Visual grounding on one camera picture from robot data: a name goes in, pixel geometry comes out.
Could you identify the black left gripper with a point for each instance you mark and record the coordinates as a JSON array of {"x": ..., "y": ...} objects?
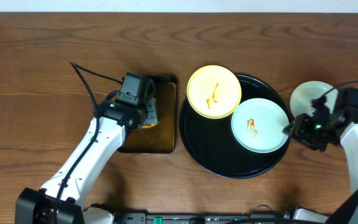
[{"x": 145, "y": 105}]

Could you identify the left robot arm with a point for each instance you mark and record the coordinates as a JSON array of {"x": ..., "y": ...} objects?
[{"x": 62, "y": 198}]

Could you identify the yellow plate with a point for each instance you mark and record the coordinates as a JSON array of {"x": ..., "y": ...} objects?
[{"x": 213, "y": 91}]

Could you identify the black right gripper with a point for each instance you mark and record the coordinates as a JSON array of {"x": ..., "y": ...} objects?
[{"x": 299, "y": 123}]

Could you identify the light blue plate front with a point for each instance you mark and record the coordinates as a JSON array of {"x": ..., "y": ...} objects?
[{"x": 300, "y": 101}]

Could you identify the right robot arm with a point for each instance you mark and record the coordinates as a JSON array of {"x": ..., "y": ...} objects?
[{"x": 348, "y": 211}]

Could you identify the orange green sponge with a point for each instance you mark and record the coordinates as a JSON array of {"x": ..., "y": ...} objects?
[{"x": 151, "y": 114}]

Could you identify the black rectangular water tray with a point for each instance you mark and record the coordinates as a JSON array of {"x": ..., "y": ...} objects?
[{"x": 160, "y": 138}]

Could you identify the black round tray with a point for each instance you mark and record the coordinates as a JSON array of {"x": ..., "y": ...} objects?
[{"x": 211, "y": 143}]

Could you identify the light blue plate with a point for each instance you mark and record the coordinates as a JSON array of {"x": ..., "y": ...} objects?
[
  {"x": 300, "y": 101},
  {"x": 257, "y": 124}
]

